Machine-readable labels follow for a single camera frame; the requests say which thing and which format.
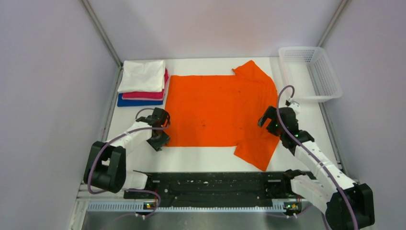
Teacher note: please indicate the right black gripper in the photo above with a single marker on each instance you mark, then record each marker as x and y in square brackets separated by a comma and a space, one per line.
[270, 113]

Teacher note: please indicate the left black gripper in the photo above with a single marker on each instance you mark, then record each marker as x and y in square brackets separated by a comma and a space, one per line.
[157, 145]

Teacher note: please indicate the orange t shirt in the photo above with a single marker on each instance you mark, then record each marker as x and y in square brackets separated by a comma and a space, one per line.
[223, 111]

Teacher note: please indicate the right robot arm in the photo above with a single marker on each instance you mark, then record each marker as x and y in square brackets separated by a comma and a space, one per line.
[345, 204]

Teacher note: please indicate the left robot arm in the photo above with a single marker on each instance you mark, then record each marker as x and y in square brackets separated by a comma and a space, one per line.
[106, 168]

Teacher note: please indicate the pink folded t shirt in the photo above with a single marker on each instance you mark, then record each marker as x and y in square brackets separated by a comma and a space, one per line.
[148, 96]

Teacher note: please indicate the blue folded t shirt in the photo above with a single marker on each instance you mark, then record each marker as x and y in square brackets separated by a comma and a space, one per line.
[129, 103]

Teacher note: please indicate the white folded t shirt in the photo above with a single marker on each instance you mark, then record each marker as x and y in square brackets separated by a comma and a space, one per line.
[143, 76]

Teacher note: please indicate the white plastic basket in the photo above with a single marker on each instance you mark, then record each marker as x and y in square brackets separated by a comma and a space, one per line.
[309, 70]

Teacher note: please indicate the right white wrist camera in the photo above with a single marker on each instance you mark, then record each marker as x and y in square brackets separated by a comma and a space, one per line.
[293, 105]

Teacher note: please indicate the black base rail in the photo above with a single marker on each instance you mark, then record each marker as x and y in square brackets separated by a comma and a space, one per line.
[220, 189]

